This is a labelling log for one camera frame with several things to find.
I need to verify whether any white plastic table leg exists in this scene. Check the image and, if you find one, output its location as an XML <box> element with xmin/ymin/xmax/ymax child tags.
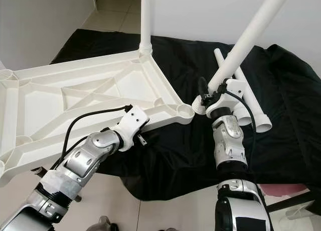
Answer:
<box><xmin>192</xmin><ymin>0</ymin><xmax>294</xmax><ymax>116</ymax></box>
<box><xmin>233</xmin><ymin>65</ymin><xmax>273</xmax><ymax>134</ymax></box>
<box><xmin>212</xmin><ymin>48</ymin><xmax>254</xmax><ymax>127</ymax></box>
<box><xmin>138</xmin><ymin>0</ymin><xmax>154</xmax><ymax>56</ymax></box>

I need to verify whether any white plastic table top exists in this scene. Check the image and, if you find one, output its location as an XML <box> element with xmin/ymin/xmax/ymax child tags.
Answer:
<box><xmin>0</xmin><ymin>49</ymin><xmax>195</xmax><ymax>187</ymax></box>

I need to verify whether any black cloth cover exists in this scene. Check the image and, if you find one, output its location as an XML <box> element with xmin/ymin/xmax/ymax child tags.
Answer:
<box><xmin>50</xmin><ymin>29</ymin><xmax>321</xmax><ymax>201</ymax></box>

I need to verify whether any grey robot left leg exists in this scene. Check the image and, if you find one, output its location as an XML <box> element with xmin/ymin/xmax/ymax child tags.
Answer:
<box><xmin>98</xmin><ymin>216</ymin><xmax>122</xmax><ymax>231</ymax></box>

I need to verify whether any pink cushioned seat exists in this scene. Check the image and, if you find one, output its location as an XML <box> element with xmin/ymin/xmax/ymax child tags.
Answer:
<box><xmin>271</xmin><ymin>183</ymin><xmax>311</xmax><ymax>196</ymax></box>

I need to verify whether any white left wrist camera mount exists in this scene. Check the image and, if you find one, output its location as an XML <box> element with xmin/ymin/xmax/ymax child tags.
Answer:
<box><xmin>114</xmin><ymin>104</ymin><xmax>151</xmax><ymax>141</ymax></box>

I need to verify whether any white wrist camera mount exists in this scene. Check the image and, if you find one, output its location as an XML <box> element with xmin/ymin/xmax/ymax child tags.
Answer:
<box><xmin>220</xmin><ymin>78</ymin><xmax>249</xmax><ymax>107</ymax></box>
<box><xmin>114</xmin><ymin>104</ymin><xmax>151</xmax><ymax>141</ymax></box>

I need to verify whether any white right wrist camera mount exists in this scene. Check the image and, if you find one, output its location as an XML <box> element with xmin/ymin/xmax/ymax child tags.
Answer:
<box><xmin>220</xmin><ymin>78</ymin><xmax>249</xmax><ymax>107</ymax></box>

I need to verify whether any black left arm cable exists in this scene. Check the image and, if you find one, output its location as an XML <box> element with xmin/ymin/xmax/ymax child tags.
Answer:
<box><xmin>62</xmin><ymin>104</ymin><xmax>133</xmax><ymax>164</ymax></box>

